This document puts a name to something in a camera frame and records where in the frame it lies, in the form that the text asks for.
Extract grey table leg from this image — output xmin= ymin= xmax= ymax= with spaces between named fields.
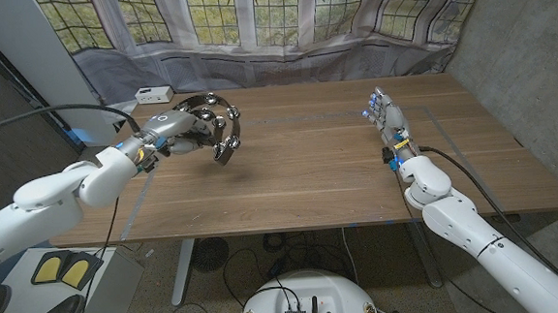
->
xmin=405 ymin=220 xmax=445 ymax=291

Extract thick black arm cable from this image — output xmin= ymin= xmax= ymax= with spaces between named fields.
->
xmin=418 ymin=138 xmax=558 ymax=301
xmin=0 ymin=99 xmax=141 ymax=143

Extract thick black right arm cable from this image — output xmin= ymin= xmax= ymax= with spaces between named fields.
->
xmin=418 ymin=138 xmax=558 ymax=301

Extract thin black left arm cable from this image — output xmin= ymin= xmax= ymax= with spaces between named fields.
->
xmin=67 ymin=198 xmax=128 ymax=313

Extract white pedal platform box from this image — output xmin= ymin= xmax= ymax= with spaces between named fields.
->
xmin=0 ymin=240 xmax=148 ymax=313

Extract printed window backdrop cloth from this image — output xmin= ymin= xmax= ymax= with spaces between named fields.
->
xmin=34 ymin=0 xmax=499 ymax=111

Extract white table leg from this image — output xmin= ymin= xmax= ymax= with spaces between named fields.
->
xmin=168 ymin=237 xmax=200 ymax=307

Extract white power strip box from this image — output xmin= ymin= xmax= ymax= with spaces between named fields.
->
xmin=134 ymin=85 xmax=175 ymax=106

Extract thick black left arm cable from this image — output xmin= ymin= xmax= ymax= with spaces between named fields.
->
xmin=0 ymin=99 xmax=141 ymax=143

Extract yellow black foot pedal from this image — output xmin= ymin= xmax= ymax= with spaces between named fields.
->
xmin=57 ymin=250 xmax=107 ymax=292
xmin=29 ymin=250 xmax=70 ymax=285

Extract white floor cable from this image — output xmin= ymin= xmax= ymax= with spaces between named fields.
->
xmin=340 ymin=227 xmax=360 ymax=288

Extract white robot torso base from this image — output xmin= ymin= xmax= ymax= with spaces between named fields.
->
xmin=236 ymin=265 xmax=381 ymax=313

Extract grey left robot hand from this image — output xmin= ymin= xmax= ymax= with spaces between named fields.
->
xmin=141 ymin=106 xmax=221 ymax=159

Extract black half-moon tambourine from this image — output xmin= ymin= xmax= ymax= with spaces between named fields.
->
xmin=170 ymin=90 xmax=244 ymax=170

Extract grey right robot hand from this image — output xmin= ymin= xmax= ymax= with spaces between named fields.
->
xmin=360 ymin=84 xmax=414 ymax=155

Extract round black floor fan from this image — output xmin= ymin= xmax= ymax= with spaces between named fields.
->
xmin=190 ymin=235 xmax=232 ymax=274

